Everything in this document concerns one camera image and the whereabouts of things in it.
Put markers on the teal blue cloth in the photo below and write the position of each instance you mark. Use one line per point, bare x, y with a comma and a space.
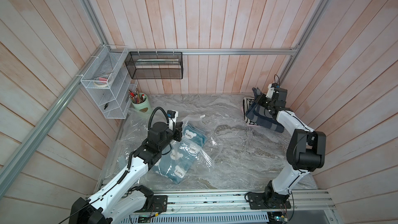
185, 156

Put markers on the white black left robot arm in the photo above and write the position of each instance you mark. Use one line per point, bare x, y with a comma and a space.
120, 197

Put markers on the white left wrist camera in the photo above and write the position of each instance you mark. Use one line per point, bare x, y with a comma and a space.
172, 115

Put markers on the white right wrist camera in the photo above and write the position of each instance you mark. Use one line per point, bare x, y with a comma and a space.
271, 89

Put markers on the grey navy plaid blanket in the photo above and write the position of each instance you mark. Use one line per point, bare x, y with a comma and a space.
264, 119

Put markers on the black mesh wall basket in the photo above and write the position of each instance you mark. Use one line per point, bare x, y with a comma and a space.
154, 65

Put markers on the green pen holder cup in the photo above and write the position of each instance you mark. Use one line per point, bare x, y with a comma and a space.
141, 103

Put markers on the black white houndstooth blanket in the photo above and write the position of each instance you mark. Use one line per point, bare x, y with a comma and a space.
249, 106

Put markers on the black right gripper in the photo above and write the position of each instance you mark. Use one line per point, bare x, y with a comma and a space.
259, 100

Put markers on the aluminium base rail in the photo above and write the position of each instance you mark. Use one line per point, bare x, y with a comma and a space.
223, 201

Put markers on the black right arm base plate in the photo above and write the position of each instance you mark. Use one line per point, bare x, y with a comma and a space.
263, 201

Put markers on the white tape roll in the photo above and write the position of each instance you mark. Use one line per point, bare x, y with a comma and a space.
102, 82

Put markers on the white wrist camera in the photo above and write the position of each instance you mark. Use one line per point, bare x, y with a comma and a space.
271, 89
172, 115

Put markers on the white wire shelf rack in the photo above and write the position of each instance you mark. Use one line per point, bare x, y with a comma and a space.
108, 61

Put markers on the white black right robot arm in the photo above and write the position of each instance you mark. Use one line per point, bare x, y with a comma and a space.
305, 153

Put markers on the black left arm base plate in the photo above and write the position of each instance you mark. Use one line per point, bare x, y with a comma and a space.
154, 204

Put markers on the clear plastic vacuum bag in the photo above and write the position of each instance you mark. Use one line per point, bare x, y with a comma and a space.
134, 131

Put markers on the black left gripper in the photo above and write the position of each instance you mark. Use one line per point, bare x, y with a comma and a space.
178, 131

